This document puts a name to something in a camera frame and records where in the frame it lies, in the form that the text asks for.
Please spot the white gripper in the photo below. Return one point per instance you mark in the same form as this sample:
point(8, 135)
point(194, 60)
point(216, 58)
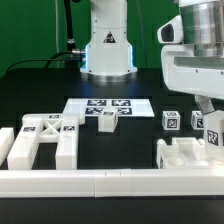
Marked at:
point(193, 59)

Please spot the white chair seat part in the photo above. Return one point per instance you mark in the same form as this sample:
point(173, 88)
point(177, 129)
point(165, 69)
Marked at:
point(184, 153)

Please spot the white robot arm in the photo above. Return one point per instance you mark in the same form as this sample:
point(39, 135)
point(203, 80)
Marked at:
point(110, 55)

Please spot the white tagged cube right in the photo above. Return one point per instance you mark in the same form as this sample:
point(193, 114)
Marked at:
point(197, 120)

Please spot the white tagged cube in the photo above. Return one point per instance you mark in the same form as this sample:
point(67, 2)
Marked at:
point(197, 120)
point(171, 120)

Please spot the white tagged cube left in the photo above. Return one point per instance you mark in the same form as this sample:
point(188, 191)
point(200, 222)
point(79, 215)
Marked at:
point(171, 120)

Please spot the white marker base plate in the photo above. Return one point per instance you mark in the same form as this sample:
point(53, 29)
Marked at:
point(125, 107)

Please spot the white front fence wall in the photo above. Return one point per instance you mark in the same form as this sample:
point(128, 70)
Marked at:
point(111, 183)

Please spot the white fence wall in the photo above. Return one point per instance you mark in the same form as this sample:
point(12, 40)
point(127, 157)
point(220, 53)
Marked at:
point(6, 142)
point(111, 183)

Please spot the white chair back frame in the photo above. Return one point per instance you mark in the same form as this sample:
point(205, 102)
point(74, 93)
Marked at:
point(59, 128)

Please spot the white left fence wall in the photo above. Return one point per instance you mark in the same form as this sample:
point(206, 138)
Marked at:
point(6, 142)

